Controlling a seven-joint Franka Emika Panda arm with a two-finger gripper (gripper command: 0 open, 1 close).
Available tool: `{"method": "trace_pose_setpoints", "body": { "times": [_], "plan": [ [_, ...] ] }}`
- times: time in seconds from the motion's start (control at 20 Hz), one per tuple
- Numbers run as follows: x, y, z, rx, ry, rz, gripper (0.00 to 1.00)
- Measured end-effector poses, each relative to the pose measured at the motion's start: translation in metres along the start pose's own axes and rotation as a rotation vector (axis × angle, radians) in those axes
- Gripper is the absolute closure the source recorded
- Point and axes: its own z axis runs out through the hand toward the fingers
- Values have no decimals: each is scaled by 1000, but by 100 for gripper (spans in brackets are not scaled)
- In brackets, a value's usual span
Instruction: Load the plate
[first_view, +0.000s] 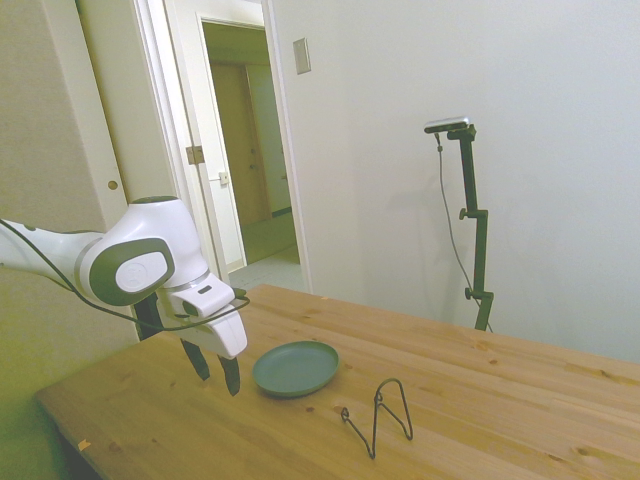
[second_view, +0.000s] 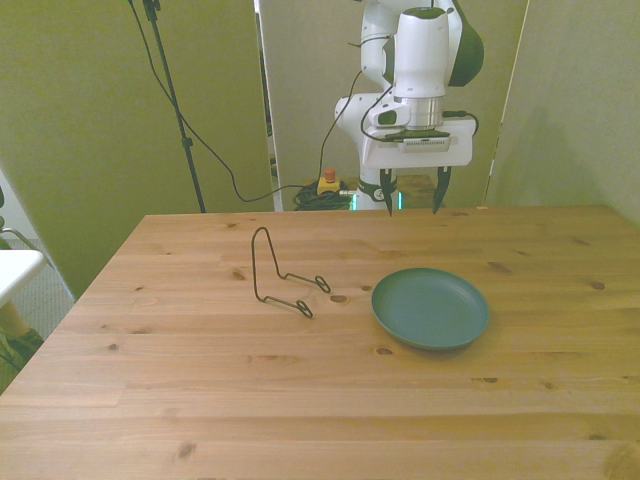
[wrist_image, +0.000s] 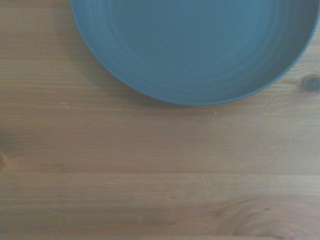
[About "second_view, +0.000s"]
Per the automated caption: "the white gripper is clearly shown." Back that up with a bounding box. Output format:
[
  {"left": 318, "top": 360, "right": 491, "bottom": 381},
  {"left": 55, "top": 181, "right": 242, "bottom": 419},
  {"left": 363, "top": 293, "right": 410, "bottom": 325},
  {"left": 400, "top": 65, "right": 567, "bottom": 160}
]
[{"left": 360, "top": 118, "right": 475, "bottom": 218}]

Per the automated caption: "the yellow emergency stop box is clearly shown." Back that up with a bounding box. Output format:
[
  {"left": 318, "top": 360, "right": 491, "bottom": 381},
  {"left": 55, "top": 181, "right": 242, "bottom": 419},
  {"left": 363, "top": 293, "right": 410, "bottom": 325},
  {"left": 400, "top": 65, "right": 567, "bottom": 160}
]
[{"left": 317, "top": 167, "right": 347, "bottom": 198}]

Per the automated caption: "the beige room divider panel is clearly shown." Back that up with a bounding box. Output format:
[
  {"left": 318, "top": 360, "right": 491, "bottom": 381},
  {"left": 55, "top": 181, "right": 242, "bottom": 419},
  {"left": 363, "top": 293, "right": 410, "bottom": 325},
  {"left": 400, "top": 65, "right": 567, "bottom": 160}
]
[
  {"left": 485, "top": 0, "right": 640, "bottom": 229},
  {"left": 254, "top": 0, "right": 530, "bottom": 212},
  {"left": 0, "top": 0, "right": 277, "bottom": 302}
]

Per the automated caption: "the black tripod pole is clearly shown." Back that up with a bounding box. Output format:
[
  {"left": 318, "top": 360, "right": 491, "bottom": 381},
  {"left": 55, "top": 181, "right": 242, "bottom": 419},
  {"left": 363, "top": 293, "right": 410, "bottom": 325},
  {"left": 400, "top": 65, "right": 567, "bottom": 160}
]
[{"left": 127, "top": 0, "right": 208, "bottom": 215}]

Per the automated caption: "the white side table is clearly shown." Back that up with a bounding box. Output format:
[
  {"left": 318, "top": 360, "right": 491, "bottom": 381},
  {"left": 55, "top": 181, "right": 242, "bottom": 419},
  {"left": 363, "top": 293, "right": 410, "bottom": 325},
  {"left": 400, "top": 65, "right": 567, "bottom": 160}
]
[{"left": 0, "top": 248, "right": 47, "bottom": 338}]

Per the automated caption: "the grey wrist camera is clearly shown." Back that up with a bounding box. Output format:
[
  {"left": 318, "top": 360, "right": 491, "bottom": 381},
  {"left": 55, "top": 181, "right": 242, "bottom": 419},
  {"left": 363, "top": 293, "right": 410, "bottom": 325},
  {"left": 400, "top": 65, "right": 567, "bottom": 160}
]
[{"left": 377, "top": 128, "right": 454, "bottom": 153}]

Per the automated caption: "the coiled dark cable bundle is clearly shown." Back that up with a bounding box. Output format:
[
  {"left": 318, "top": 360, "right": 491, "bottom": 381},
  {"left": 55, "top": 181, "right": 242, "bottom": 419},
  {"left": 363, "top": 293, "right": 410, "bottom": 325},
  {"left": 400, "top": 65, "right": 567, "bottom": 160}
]
[{"left": 291, "top": 183, "right": 358, "bottom": 212}]

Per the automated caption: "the black wire plate stand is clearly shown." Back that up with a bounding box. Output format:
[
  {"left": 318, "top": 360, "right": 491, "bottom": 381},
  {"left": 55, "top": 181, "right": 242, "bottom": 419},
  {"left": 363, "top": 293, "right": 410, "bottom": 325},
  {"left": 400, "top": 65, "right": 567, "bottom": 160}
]
[{"left": 250, "top": 226, "right": 333, "bottom": 320}]

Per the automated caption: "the black tripod camera cable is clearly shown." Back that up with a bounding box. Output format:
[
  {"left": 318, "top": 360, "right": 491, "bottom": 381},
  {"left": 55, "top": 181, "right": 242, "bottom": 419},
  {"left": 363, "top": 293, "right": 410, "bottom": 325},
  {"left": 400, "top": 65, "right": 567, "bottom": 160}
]
[{"left": 128, "top": 0, "right": 311, "bottom": 204}]

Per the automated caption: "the metal chair frame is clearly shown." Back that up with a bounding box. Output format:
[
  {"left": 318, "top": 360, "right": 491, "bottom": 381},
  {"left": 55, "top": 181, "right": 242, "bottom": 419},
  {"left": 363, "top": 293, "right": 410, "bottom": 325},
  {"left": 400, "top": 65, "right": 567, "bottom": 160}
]
[{"left": 0, "top": 226, "right": 54, "bottom": 272}]

